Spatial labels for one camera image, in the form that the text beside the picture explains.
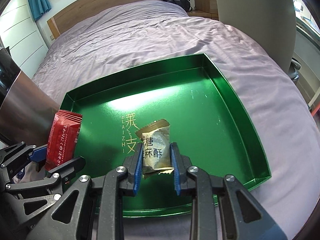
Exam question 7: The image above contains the red rectangular snack packet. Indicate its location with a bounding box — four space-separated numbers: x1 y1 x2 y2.
45 110 82 171

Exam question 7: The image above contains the beige sesame candy packet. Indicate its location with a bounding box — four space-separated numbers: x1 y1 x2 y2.
136 119 174 179

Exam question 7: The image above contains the green metal tray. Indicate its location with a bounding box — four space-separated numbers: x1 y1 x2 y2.
56 52 272 218

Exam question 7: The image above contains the purple bed sheet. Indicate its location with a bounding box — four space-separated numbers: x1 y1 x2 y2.
32 0 319 239

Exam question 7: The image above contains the wooden headboard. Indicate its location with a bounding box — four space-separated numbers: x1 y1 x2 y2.
47 0 144 38

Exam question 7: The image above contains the beige office chair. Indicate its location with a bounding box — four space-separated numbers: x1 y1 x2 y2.
216 0 301 82

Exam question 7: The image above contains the wooden nightstand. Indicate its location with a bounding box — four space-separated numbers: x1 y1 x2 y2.
187 0 219 21

